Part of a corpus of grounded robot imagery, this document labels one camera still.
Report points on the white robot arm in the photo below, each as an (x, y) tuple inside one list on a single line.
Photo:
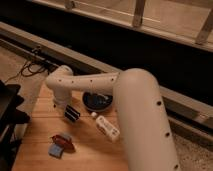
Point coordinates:
[(141, 113)]

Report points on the blue sponge block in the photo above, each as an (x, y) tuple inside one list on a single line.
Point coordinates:
[(55, 151)]

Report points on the wooden board table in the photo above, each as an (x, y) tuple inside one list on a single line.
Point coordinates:
[(93, 151)]

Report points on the red toy object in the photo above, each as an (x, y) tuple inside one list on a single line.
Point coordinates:
[(63, 141)]

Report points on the black striped eraser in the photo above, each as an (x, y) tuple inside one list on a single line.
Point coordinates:
[(71, 113)]

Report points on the black chair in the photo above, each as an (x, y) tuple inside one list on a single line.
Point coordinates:
[(10, 116)]

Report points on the white plastic bottle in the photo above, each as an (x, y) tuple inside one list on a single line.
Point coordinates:
[(106, 127)]

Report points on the dark blue bowl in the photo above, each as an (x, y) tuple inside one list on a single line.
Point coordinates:
[(96, 101)]

